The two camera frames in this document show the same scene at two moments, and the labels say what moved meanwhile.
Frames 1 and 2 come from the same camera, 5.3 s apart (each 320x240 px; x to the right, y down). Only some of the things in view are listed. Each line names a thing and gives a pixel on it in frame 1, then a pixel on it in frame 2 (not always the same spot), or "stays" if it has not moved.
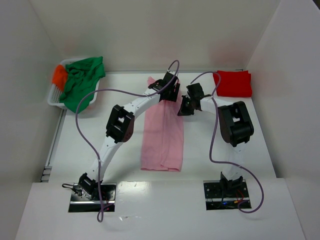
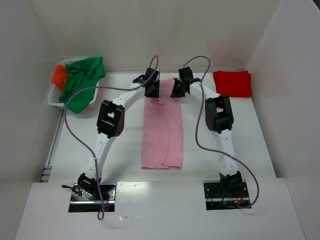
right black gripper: x=186 y=106 to x=179 y=90
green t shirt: x=83 y=77 stays
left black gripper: x=172 y=92 to x=152 y=89
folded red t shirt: x=233 y=83 stays
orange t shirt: x=59 y=76 stays
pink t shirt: x=163 y=143 stays
